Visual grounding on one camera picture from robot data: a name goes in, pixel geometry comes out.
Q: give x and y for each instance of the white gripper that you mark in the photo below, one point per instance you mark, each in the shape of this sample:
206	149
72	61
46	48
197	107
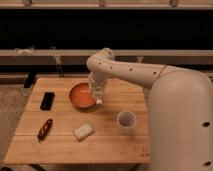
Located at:
97	83

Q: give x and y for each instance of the white plastic bottle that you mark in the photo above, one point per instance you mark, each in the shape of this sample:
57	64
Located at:
97	93

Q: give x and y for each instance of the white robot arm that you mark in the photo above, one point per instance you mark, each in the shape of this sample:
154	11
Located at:
180	108

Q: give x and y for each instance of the orange ceramic bowl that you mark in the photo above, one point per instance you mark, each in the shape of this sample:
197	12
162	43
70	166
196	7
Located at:
80	96

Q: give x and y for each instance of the white plastic cup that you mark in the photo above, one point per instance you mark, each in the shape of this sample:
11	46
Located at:
126	121

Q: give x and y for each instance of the white sponge block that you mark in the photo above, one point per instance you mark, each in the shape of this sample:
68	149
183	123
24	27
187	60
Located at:
83	131

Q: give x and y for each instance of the black smartphone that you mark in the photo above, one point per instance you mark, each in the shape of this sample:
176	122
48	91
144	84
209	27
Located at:
47	101

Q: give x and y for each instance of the wooden table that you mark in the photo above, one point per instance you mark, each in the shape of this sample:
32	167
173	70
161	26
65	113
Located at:
60	146

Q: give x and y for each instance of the red pocket knife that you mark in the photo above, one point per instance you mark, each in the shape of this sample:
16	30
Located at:
44	129

